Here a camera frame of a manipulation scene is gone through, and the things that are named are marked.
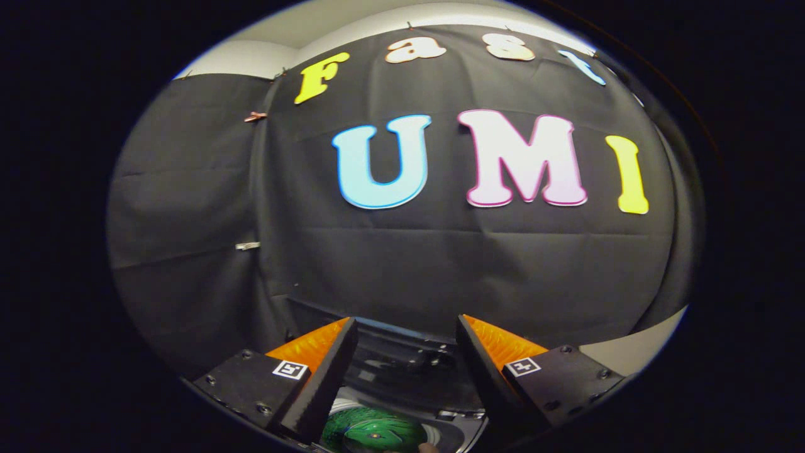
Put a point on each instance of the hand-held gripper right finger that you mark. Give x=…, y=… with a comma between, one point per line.
x=481, y=371

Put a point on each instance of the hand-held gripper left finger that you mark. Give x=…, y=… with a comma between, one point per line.
x=333, y=371

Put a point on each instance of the green polo shirt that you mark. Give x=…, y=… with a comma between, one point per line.
x=374, y=434

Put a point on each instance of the black backdrop cloth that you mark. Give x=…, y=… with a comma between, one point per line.
x=402, y=264

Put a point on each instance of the white clip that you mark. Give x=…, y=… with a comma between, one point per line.
x=248, y=246

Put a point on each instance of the orange clip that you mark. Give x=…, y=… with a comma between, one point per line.
x=255, y=116

